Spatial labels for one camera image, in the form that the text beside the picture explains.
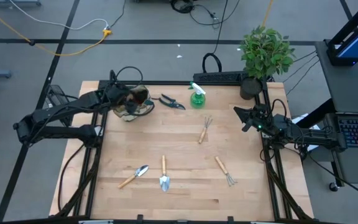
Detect yellow extension cable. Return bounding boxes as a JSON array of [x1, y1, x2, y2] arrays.
[[0, 1, 113, 57]]

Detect black wire mesh basket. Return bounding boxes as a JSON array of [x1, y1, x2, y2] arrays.
[[44, 84, 71, 110]]

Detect three-prong cultivator wooden handle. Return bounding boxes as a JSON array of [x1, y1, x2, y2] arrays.
[[198, 116, 214, 145]]

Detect white floor cable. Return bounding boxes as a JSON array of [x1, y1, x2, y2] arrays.
[[9, 0, 109, 31]]

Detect wide steel trowel wooden handle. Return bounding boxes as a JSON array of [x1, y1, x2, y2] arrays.
[[158, 154, 171, 193]]

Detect green spray bottle white nozzle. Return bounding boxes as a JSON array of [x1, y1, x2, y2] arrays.
[[188, 81, 207, 110]]

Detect black aluminium table frame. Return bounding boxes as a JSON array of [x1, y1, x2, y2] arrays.
[[56, 79, 315, 224]]

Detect black cable bundle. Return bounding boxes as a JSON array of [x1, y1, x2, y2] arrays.
[[169, 0, 242, 27]]

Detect thin black floor cable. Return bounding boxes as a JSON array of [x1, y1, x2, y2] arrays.
[[109, 0, 127, 29]]

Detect looped black floor cable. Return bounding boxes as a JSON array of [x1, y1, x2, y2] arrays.
[[202, 0, 229, 74]]

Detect black cable beside table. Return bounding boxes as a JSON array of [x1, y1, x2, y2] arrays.
[[57, 143, 86, 213]]

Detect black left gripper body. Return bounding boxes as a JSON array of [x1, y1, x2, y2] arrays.
[[104, 83, 131, 106]]

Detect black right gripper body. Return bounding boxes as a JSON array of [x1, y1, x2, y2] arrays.
[[249, 104, 275, 133]]

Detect white paper sheet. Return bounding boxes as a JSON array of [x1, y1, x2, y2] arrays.
[[291, 113, 321, 152]]

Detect narrow steel trowel wooden handle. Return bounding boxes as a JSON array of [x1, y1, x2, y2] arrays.
[[117, 164, 150, 190]]

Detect green plant in black pot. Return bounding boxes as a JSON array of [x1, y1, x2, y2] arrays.
[[239, 25, 296, 101]]

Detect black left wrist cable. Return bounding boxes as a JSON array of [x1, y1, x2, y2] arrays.
[[116, 65, 144, 91]]

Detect dark green pruning shears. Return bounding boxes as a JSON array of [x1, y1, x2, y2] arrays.
[[158, 93, 186, 111]]

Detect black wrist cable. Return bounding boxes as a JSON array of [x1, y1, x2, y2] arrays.
[[270, 98, 289, 121], [116, 65, 144, 91]]

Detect yellow hanging cord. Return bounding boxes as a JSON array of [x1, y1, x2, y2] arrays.
[[261, 0, 275, 28]]

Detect small hand rake wooden handle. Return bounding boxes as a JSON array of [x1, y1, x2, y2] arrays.
[[214, 156, 238, 187]]

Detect grey equipment cart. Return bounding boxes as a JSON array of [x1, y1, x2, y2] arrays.
[[314, 40, 358, 192]]

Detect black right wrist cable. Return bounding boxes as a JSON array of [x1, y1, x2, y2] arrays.
[[270, 98, 289, 121]]

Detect beige green-trimmed gardening bag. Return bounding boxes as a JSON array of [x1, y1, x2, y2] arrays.
[[112, 84, 155, 123]]

